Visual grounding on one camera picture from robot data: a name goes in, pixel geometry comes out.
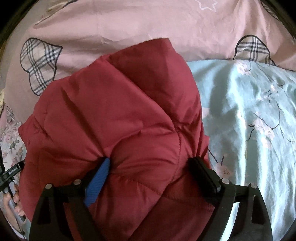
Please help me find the white floral ruffled pillow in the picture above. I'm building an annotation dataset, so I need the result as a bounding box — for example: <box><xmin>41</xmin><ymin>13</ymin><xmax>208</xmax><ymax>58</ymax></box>
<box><xmin>1</xmin><ymin>105</ymin><xmax>27</xmax><ymax>170</ymax></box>

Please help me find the red quilted puffer coat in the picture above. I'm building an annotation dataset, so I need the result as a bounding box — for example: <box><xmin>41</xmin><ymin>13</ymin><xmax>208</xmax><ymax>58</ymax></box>
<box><xmin>18</xmin><ymin>39</ymin><xmax>213</xmax><ymax>240</ymax></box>

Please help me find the light blue floral bed sheet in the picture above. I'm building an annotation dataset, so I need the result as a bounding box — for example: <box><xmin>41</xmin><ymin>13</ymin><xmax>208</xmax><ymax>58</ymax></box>
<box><xmin>188</xmin><ymin>60</ymin><xmax>295</xmax><ymax>240</ymax></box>

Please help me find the person's left hand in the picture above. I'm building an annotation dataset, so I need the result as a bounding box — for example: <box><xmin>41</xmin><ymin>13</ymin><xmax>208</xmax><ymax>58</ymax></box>
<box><xmin>3</xmin><ymin>184</ymin><xmax>25</xmax><ymax>233</ymax></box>

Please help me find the pink duvet with plaid hearts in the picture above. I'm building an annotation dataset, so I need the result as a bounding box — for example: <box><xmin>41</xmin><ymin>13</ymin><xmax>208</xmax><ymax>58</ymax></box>
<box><xmin>4</xmin><ymin>1</ymin><xmax>295</xmax><ymax>122</ymax></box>

